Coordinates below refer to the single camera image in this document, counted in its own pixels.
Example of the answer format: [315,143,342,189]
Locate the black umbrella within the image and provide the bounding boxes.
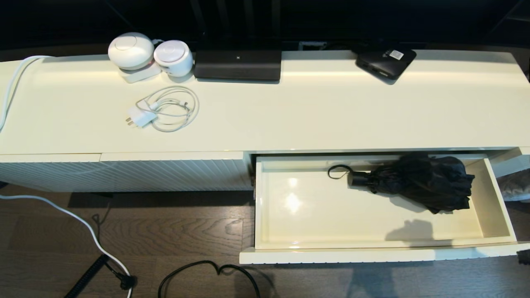
[328,154,476,214]

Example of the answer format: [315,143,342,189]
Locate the white fluted front drawer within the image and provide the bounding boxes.
[239,153,530,265]

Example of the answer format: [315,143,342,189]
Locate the white long cabinet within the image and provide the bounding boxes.
[0,49,530,193]

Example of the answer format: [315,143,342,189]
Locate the grey slipper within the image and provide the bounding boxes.
[499,170,530,202]

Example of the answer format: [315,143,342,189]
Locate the black set-top box with sticker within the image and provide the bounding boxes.
[356,48,417,81]

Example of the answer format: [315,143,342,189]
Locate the black router antenna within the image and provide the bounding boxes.
[190,0,207,41]
[270,0,282,41]
[215,0,229,41]
[243,0,255,41]

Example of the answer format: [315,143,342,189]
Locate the black router box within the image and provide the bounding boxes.
[193,39,283,81]

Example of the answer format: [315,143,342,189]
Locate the white fluted cabinet front panel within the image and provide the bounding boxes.
[101,151,254,192]
[0,154,102,193]

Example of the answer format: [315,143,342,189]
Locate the small white round device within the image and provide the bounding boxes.
[154,40,194,77]

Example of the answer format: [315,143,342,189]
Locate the white charger plug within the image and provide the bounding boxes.
[125,106,158,128]

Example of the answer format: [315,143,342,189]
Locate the white flat device base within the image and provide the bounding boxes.
[119,62,162,84]

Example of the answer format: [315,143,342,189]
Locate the large white round device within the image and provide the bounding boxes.
[108,32,155,70]

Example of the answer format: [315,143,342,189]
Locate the black looped floor cable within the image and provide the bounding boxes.
[157,260,261,298]

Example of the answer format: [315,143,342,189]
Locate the white coiled charging cable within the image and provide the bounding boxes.
[136,86,200,133]

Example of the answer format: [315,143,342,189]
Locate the black plug with cord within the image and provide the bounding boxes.
[104,261,138,291]

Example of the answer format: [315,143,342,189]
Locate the black spiral cable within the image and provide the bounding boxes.
[64,255,109,298]

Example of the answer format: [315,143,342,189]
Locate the white floor cable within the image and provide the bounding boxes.
[0,194,134,298]

